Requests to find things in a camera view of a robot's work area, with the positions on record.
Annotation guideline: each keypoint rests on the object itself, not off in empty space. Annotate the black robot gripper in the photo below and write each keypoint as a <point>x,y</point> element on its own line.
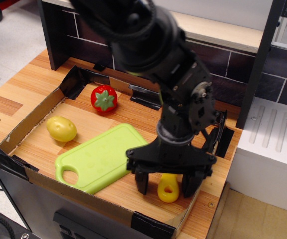
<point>170,154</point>

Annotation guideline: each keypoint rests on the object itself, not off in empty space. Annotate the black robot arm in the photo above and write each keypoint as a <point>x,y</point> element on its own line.
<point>146,42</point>

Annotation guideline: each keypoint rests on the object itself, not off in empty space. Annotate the green plastic cutting board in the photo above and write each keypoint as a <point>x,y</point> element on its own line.
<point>99,162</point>

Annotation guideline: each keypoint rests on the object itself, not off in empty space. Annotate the wooden shelf board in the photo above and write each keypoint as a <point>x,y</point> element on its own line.
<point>194,17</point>

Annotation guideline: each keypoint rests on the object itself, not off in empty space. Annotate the white toy sink drainboard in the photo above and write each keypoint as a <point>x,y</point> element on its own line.
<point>259,167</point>

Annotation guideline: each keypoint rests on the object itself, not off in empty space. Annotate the red toy tomato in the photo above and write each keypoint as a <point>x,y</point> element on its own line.
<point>104,98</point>

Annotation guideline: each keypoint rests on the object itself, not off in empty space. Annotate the yellow toy potato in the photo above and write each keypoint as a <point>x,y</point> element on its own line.
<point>61,129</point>

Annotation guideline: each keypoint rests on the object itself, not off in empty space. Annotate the black left support panel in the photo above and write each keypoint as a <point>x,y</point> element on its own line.
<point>55,23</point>

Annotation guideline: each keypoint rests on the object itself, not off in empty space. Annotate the dark grey vertical post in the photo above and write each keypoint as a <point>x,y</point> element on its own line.
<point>262,84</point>

